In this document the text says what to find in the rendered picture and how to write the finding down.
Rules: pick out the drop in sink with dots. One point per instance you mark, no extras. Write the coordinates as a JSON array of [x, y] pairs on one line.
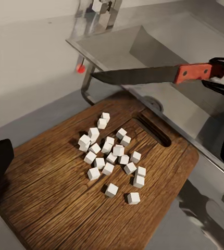
[[194, 111]]

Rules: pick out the cutting board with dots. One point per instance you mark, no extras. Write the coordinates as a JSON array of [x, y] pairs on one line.
[[48, 198]]

